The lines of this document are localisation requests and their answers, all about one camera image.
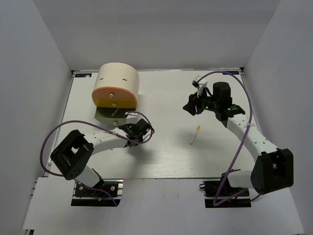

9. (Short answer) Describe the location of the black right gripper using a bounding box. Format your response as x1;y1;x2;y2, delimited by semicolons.
183;87;220;116

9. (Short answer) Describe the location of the grey-green organizer drawer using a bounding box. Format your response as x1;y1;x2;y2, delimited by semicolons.
94;107;138;126

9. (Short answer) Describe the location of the orange organizer drawer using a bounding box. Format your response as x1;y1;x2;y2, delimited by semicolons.
91;87;136;99

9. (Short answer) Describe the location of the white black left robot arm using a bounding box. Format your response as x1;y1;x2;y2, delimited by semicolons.
50;119;154;195

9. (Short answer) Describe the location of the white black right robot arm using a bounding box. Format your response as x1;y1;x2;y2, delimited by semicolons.
183;81;294;195

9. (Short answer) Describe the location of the white pen orange-yellow cap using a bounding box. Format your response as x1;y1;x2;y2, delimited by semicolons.
190;125;201;145

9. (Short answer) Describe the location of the blue logo sticker right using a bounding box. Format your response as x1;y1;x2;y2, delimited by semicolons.
224;70;240;75

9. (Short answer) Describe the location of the blue logo sticker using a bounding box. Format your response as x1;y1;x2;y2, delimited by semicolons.
224;70;240;75
75;73;92;78

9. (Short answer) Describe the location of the cream round drawer organizer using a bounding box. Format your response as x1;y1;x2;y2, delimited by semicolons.
93;63;140;103

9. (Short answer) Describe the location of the blue logo sticker left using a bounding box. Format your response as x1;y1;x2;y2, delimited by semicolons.
75;73;92;78

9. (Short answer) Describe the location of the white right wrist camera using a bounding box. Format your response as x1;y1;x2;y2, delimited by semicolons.
192;75;207;97

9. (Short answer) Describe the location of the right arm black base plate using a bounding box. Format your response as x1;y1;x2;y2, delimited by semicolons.
199;178;251;209

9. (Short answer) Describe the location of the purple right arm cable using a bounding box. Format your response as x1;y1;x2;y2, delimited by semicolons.
198;70;262;206

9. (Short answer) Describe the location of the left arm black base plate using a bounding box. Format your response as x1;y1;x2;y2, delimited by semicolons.
71;180;123;207

